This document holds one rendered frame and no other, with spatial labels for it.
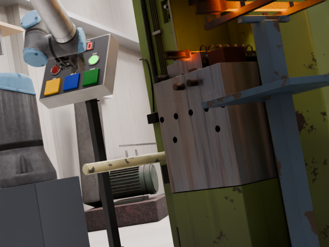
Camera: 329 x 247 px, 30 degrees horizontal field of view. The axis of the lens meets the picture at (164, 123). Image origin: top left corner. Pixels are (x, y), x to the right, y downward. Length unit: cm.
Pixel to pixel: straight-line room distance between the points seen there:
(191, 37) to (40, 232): 157
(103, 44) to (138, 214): 386
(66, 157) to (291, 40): 525
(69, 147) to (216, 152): 518
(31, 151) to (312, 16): 120
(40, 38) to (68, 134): 513
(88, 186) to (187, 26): 428
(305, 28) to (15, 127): 117
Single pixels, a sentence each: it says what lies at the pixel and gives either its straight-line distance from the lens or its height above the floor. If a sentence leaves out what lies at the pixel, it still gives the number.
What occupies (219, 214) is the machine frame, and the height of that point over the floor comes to 37.
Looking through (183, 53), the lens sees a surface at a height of 100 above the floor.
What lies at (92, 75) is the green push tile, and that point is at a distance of 266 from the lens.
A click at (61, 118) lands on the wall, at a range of 731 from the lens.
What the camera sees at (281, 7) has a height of 102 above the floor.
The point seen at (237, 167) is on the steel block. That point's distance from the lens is 221.
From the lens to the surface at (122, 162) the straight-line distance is 258.
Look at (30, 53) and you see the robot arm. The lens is 228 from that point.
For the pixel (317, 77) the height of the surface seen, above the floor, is 76.
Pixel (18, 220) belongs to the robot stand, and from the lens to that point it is 140.
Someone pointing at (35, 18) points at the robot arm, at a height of 120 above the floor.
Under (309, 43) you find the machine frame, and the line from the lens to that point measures 223.
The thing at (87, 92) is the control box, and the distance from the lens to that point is 267.
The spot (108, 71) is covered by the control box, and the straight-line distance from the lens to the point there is 267.
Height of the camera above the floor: 60
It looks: 3 degrees up
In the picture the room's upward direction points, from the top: 10 degrees counter-clockwise
